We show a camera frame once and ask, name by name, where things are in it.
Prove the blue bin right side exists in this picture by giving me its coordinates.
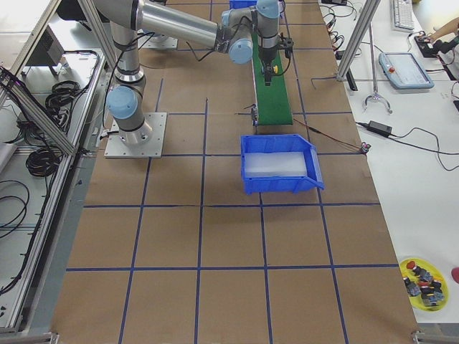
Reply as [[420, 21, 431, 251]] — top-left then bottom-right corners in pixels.
[[240, 134, 325, 194]]

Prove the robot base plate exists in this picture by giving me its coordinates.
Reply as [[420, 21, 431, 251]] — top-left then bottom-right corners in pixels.
[[105, 113, 167, 158]]

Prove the blue bin left side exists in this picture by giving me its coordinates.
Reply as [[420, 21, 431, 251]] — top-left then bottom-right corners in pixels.
[[229, 0, 257, 9]]

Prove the black power adapter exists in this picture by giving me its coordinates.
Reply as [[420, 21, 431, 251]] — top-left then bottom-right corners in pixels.
[[366, 120, 392, 138]]

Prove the green conveyor belt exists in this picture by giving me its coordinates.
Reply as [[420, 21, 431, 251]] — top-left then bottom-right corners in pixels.
[[251, 47, 293, 126]]

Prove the white foam pad right bin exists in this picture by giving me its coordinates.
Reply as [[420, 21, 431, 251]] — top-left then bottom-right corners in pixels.
[[243, 152, 308, 178]]

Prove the blue bin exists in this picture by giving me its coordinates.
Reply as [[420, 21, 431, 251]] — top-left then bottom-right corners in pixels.
[[229, 0, 257, 9], [240, 134, 325, 194]]

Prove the yellow plate of buttons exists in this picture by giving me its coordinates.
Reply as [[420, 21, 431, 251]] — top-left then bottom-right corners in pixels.
[[399, 257, 449, 312]]

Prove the red black wire pair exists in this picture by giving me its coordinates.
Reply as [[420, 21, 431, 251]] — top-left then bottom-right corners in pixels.
[[293, 120, 370, 154]]

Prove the white keyboard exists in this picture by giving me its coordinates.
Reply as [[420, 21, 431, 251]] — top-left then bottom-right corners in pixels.
[[389, 0, 415, 32]]

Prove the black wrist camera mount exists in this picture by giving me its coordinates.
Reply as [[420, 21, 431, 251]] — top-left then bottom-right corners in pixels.
[[278, 33, 294, 59]]

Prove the teach pendant tablet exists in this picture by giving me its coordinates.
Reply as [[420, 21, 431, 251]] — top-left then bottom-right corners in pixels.
[[378, 52, 435, 90]]

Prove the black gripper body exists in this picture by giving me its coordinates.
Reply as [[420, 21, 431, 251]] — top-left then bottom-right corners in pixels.
[[259, 37, 277, 65]]

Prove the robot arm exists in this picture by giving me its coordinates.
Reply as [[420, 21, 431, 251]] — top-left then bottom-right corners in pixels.
[[94, 1, 280, 155]]

